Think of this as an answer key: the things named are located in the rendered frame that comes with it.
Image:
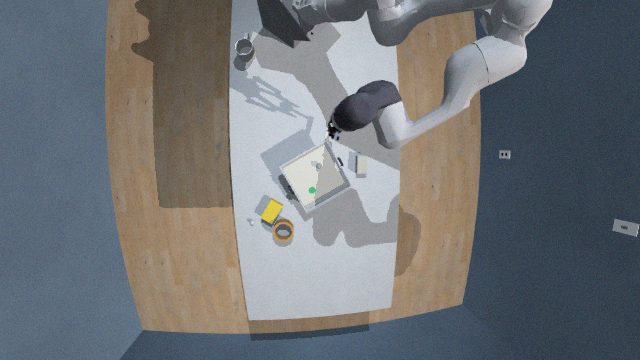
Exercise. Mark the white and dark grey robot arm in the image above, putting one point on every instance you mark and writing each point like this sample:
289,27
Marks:
469,69

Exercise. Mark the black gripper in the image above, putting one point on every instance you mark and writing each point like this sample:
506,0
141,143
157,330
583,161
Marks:
334,133

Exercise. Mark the yellow rectangular block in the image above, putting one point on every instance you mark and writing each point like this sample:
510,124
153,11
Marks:
271,211

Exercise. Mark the tan tape roll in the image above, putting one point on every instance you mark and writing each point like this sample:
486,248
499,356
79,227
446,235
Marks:
287,237

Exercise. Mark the white mug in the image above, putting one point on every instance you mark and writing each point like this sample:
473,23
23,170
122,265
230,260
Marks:
244,46

